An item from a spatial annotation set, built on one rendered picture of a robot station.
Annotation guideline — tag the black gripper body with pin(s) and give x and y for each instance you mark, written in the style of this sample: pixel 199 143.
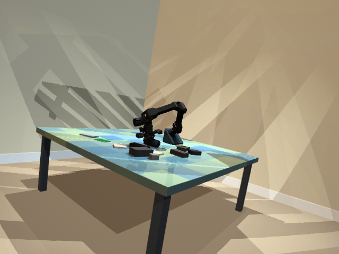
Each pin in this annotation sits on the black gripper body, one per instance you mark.
pixel 148 131

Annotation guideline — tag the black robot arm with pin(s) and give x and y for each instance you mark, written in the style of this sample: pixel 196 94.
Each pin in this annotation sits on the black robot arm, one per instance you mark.
pixel 152 113

